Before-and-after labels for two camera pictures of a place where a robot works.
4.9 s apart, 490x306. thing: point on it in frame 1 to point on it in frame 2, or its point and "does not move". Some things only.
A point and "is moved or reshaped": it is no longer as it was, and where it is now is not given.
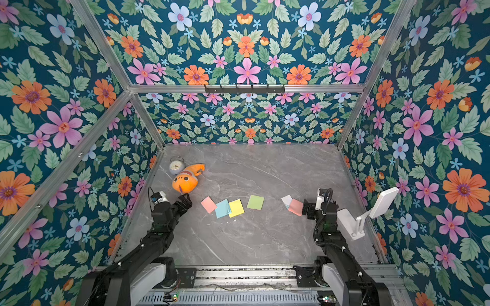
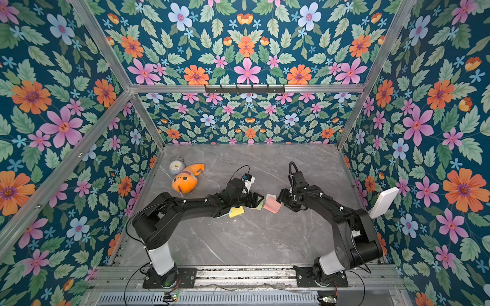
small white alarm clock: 177,165 does not move
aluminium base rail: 268,287 does not move
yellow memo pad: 237,208 does not move
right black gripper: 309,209 to 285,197
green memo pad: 255,203 does not move
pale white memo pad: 287,199 is moved or reshaped
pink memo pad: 296,206 is moved or reshaped
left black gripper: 187,204 to 252,199
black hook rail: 245,90 does not move
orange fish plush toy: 186,182 does not move
